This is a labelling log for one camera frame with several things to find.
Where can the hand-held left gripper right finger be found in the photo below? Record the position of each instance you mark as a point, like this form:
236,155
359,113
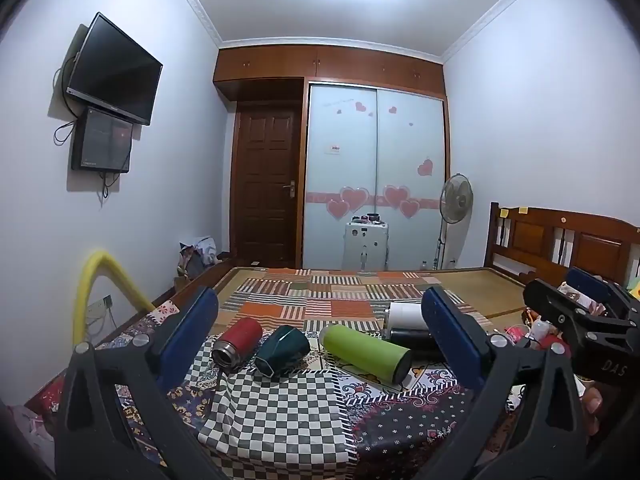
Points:
450,340

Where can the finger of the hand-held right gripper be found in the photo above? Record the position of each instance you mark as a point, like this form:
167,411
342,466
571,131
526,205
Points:
587,282
550,305

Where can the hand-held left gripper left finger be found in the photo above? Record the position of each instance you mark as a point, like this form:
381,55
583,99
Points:
192,332

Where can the black insulated cup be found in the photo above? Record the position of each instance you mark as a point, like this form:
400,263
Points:
412,342

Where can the red insulated cup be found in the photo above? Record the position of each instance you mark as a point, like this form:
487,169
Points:
240,342

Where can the white insulated cup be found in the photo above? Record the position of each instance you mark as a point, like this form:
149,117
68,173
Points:
405,317

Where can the lime green insulated cup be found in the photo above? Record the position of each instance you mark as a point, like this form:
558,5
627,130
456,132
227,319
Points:
365,352

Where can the dark green faceted cup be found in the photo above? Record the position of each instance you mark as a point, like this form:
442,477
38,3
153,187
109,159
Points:
282,352

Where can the person's right hand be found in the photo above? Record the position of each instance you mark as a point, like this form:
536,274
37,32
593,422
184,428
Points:
594,405

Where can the tan woven bed mat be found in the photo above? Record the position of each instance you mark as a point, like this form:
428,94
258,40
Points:
475,290

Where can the wooden bed headboard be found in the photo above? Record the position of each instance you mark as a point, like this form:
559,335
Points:
550,240

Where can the pile of bags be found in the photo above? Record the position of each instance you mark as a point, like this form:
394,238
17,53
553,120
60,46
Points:
197,257

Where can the yellow foam tube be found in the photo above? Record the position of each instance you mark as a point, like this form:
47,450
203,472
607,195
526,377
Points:
95,280

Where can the patchwork printed blanket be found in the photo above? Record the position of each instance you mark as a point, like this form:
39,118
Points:
340,295

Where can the green white checkered cloth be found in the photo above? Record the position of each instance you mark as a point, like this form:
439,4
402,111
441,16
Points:
280,420

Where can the white boxy appliance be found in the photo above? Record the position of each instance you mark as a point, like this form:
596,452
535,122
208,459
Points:
365,245

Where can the standing electric fan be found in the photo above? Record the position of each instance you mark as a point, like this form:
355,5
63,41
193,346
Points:
456,199

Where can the brown wooden door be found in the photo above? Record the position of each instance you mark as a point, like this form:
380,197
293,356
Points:
267,185

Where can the pink cloth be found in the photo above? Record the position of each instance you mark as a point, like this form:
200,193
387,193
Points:
32,427

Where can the wooden wardrobe with heart stickers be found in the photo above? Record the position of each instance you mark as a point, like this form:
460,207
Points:
345,160

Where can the white wall power socket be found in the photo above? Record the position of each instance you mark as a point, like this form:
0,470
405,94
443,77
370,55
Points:
100,306

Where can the small black wall monitor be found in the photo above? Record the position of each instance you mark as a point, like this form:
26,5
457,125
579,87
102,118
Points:
102,140

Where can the black wall television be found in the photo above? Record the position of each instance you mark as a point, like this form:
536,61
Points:
112,67

